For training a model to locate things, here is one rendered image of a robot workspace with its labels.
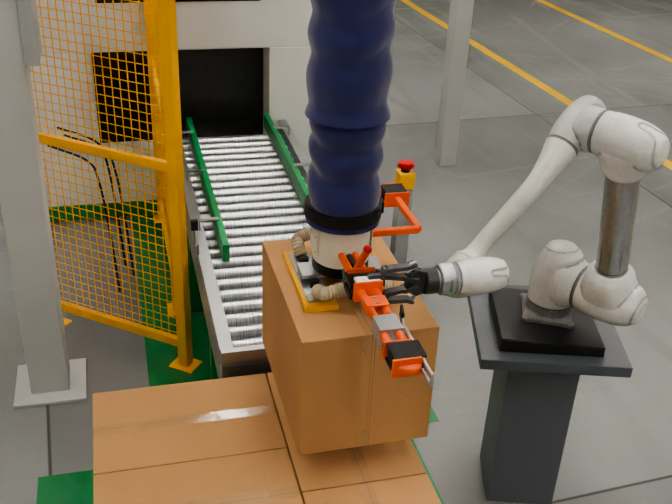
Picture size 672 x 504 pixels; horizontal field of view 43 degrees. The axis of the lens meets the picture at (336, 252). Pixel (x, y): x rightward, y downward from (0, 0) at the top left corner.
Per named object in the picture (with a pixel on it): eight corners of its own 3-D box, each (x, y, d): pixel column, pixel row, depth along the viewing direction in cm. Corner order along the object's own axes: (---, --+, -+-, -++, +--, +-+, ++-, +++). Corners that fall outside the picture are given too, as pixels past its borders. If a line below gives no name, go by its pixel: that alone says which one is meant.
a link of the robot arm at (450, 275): (459, 300, 239) (439, 302, 237) (448, 283, 246) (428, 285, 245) (463, 271, 234) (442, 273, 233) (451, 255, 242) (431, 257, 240)
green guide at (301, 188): (263, 126, 517) (263, 112, 513) (280, 125, 520) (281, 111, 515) (326, 253, 382) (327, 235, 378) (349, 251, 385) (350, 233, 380)
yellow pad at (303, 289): (282, 257, 274) (282, 243, 271) (312, 254, 276) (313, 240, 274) (305, 313, 245) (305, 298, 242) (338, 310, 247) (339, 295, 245)
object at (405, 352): (381, 358, 209) (382, 341, 207) (409, 354, 211) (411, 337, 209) (391, 378, 202) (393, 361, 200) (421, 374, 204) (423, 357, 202)
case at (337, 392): (262, 341, 302) (261, 241, 283) (370, 329, 311) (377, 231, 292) (299, 455, 251) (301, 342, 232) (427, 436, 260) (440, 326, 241)
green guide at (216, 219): (173, 131, 505) (173, 116, 500) (191, 130, 507) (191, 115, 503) (205, 264, 370) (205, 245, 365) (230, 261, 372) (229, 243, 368)
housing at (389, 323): (370, 330, 221) (371, 315, 218) (395, 327, 222) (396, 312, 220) (377, 345, 215) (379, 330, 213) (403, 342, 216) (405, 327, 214)
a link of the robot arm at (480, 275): (465, 296, 235) (448, 298, 247) (517, 290, 238) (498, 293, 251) (460, 256, 236) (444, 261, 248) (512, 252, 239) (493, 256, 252)
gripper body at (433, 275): (442, 273, 234) (410, 276, 232) (439, 299, 238) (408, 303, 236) (433, 260, 240) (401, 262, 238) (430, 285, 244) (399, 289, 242)
